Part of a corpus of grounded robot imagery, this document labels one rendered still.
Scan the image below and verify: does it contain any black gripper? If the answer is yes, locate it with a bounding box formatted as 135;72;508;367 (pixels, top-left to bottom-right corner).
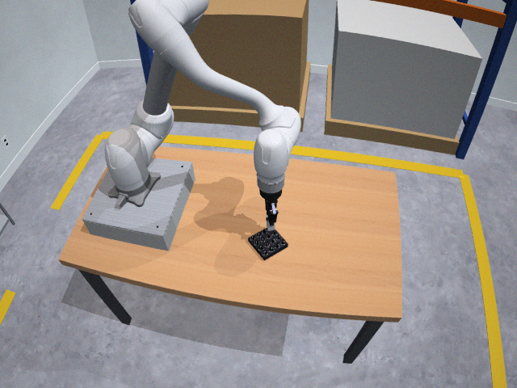
259;189;282;231

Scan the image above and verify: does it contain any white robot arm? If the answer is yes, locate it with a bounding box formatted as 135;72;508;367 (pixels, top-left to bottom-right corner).
105;0;301;209

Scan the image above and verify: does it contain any black knob box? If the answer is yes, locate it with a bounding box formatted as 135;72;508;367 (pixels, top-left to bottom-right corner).
248;228;288;260

